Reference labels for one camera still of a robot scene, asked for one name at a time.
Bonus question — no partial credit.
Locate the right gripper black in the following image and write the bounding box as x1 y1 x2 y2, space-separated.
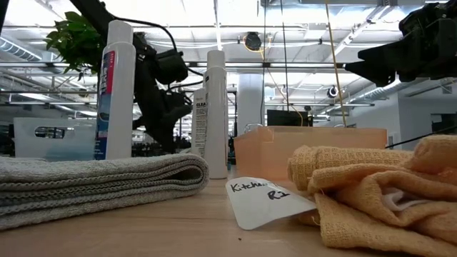
344 0 457 89

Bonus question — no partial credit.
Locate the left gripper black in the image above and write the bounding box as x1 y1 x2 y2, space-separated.
132 60 194 154

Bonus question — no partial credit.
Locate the white plastic restorer bottle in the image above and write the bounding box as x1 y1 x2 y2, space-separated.
202 49 229 180
94 19 137 161
191 87 209 158

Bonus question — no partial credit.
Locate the grey waffle towel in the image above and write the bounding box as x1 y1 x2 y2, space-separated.
0 152 211 231

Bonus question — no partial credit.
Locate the orange-yellow waffle cloth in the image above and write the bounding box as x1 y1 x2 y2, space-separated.
286 134 457 257

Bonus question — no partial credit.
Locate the clear plastic bin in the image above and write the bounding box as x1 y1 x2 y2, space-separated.
243 122 266 138

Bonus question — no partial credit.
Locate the black monitor screen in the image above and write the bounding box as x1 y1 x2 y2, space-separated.
266 109 314 127

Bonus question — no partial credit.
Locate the orange translucent plastic bin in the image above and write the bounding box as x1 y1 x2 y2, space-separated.
233 125 388 181

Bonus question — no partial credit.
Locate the white handwritten label card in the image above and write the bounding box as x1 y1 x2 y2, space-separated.
224 176 318 231

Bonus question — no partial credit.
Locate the potted green plant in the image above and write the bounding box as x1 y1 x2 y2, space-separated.
43 10 108 81

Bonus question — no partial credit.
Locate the frosted white plastic bin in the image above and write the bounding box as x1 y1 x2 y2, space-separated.
13 116 98 162

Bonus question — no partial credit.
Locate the silver spiral air duct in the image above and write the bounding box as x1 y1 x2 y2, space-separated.
351 76 435 105

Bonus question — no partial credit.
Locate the yellow hanging cord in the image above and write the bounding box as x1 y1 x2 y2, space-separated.
323 0 348 128

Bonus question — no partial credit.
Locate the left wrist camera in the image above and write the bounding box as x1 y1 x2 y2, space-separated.
154 49 189 86

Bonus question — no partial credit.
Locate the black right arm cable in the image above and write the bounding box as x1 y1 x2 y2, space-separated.
384 124 457 149

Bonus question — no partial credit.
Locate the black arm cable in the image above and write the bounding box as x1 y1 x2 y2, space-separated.
384 124 457 149
112 16 204 90

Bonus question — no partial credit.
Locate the black hanging power cable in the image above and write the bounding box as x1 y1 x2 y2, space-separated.
279 0 290 112

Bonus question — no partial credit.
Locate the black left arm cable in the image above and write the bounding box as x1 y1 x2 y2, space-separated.
112 16 204 90

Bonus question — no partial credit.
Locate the thin black hanging cable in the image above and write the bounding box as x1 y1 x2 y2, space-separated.
261 0 268 126

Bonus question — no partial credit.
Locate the black aluminium table frame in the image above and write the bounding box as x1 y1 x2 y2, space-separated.
0 0 9 35

